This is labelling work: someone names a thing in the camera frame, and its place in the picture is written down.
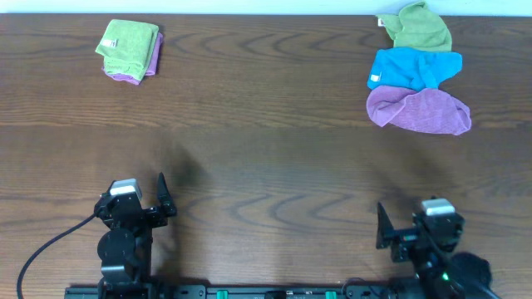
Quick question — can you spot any crumpled purple cloth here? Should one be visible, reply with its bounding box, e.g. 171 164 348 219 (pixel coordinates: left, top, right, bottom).
367 86 472 135

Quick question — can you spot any crumpled blue cloth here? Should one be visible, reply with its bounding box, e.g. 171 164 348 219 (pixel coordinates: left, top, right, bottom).
367 47 463 91

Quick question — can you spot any crumpled green cloth at back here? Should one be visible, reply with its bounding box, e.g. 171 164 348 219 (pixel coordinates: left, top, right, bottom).
377 1 452 52

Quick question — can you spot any folded purple cloth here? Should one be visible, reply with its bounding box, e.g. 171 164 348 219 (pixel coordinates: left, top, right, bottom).
101 33 164 86

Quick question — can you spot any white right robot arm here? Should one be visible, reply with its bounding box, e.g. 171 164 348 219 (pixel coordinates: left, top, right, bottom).
376 198 498 299

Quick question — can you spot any light green microfiber cloth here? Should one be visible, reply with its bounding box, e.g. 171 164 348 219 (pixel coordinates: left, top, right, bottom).
95 19 159 81

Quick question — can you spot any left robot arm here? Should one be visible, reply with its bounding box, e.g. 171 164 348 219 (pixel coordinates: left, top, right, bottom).
94 174 177 298

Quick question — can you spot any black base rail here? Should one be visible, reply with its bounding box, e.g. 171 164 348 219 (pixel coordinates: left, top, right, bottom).
64 285 387 299

